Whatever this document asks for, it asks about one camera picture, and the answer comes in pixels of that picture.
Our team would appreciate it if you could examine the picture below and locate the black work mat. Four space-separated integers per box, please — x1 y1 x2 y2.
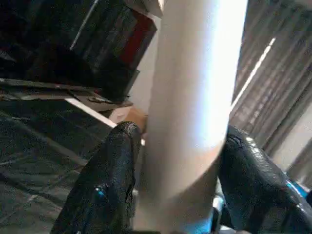
0 95 118 234

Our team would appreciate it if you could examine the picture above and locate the grey curtain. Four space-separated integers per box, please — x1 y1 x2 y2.
229 0 312 187

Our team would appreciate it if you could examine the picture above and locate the black flat bar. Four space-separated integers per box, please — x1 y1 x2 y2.
0 78 106 101

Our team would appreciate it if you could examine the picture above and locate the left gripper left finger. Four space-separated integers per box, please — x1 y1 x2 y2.
51 121 143 234

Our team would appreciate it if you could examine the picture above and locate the white plastic table leg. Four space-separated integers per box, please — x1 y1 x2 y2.
133 0 249 234

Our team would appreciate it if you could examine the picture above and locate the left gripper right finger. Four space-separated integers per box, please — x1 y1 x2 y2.
217 126 312 234

